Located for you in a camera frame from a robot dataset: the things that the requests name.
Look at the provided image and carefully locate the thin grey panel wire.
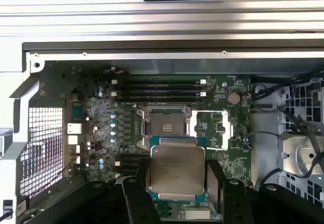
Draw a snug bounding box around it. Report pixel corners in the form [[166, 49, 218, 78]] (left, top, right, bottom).
[[244, 131, 279, 150]]

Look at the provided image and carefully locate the silver rear port block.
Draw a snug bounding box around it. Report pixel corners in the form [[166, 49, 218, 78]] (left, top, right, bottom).
[[67, 123, 83, 135]]

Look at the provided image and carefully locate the red and black wire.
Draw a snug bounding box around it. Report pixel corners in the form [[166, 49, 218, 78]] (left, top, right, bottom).
[[57, 145, 109, 184]]

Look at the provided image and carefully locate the green motherboard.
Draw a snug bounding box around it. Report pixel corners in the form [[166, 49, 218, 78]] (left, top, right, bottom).
[[64, 74, 254, 221]]

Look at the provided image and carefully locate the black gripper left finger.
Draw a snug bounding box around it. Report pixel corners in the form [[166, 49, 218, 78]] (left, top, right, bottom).
[[17, 158, 163, 224]]

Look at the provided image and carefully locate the silver coin cell battery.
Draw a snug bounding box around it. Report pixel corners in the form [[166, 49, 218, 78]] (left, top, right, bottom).
[[227, 92, 241, 105]]

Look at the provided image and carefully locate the RAM slot with white clips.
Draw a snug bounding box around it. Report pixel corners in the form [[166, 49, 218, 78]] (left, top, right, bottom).
[[111, 91, 207, 98], [111, 79, 207, 86]]

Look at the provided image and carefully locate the CPU with silver heat spreader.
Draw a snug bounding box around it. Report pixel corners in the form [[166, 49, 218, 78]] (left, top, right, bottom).
[[148, 135, 207, 202]]

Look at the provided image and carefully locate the dark looped cable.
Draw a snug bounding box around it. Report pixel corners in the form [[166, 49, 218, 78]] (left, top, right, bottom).
[[252, 81, 324, 133]]

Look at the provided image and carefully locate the grey flat cable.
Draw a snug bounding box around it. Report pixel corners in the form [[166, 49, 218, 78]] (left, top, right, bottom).
[[302, 132, 324, 179]]

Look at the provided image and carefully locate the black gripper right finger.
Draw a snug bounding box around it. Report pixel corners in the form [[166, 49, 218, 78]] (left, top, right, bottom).
[[207, 159, 324, 224]]

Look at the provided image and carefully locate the thick black cable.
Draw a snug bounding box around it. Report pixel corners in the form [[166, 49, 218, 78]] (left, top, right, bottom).
[[254, 167, 283, 192]]

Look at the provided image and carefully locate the metal CPU socket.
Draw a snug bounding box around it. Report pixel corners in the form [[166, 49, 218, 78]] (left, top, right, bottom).
[[136, 107, 193, 150]]

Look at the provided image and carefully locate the black PC case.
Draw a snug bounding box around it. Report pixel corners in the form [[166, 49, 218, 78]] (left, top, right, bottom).
[[0, 40, 324, 224]]

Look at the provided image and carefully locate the metal CPU socket cover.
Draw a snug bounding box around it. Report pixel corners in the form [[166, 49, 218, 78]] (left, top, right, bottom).
[[149, 104, 189, 116]]

